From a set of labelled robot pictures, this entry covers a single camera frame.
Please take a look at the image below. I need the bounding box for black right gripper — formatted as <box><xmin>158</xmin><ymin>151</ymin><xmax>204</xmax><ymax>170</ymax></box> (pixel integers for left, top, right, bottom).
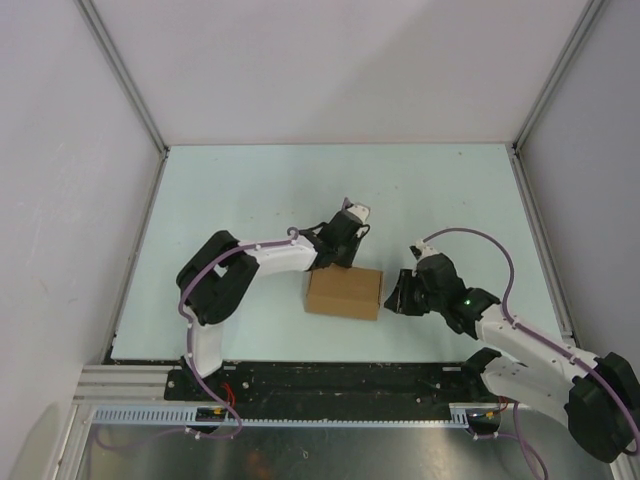
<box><xmin>383</xmin><ymin>269</ymin><xmax>445</xmax><ymax>317</ymax></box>

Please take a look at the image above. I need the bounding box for brown cardboard box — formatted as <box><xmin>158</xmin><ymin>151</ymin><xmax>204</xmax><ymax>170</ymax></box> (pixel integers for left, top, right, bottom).
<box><xmin>304</xmin><ymin>265</ymin><xmax>383</xmax><ymax>321</ymax></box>

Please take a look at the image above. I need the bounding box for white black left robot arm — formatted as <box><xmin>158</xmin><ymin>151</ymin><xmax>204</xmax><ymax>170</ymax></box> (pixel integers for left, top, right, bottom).
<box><xmin>176</xmin><ymin>200</ymin><xmax>370</xmax><ymax>400</ymax></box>

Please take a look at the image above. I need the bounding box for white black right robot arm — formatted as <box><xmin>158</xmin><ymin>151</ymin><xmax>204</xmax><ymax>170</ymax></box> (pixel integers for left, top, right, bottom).
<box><xmin>384</xmin><ymin>246</ymin><xmax>639</xmax><ymax>463</ymax></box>

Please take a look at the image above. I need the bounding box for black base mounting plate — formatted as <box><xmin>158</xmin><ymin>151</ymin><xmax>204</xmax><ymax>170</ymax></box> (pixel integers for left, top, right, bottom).
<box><xmin>164</xmin><ymin>360</ymin><xmax>498</xmax><ymax>406</ymax></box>

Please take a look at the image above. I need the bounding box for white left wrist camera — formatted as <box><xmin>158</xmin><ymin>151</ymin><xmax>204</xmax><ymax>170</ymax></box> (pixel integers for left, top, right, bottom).
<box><xmin>342</xmin><ymin>197</ymin><xmax>371</xmax><ymax>224</ymax></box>

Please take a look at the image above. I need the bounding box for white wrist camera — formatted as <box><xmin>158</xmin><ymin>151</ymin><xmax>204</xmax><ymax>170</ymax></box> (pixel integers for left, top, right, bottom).
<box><xmin>409</xmin><ymin>240</ymin><xmax>439</xmax><ymax>262</ymax></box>
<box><xmin>342</xmin><ymin>197</ymin><xmax>371</xmax><ymax>224</ymax></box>

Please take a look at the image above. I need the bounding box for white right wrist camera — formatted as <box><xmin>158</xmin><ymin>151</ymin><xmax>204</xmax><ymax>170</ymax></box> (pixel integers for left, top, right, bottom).
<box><xmin>409</xmin><ymin>240</ymin><xmax>439</xmax><ymax>262</ymax></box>

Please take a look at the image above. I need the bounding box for grey slotted cable duct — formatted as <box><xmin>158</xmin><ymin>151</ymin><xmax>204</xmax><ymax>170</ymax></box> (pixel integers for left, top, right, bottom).
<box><xmin>91</xmin><ymin>403</ymin><xmax>502</xmax><ymax>429</ymax></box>

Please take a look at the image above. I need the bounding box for aluminium front rail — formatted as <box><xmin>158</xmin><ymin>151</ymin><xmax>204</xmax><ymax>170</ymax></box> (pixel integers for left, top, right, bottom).
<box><xmin>73</xmin><ymin>365</ymin><xmax>171</xmax><ymax>405</ymax></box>

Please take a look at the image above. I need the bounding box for aluminium frame post left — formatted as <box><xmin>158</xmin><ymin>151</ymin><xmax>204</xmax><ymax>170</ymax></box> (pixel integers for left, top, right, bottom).
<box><xmin>72</xmin><ymin>0</ymin><xmax>171</xmax><ymax>159</ymax></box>

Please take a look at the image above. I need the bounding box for aluminium frame post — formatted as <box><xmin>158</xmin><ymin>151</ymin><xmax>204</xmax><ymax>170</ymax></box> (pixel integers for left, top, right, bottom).
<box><xmin>512</xmin><ymin>0</ymin><xmax>610</xmax><ymax>153</ymax></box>
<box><xmin>72</xmin><ymin>0</ymin><xmax>171</xmax><ymax>159</ymax></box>

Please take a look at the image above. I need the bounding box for aluminium frame post right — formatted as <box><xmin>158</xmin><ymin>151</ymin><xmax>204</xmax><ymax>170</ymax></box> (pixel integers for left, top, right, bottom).
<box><xmin>512</xmin><ymin>0</ymin><xmax>610</xmax><ymax>153</ymax></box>

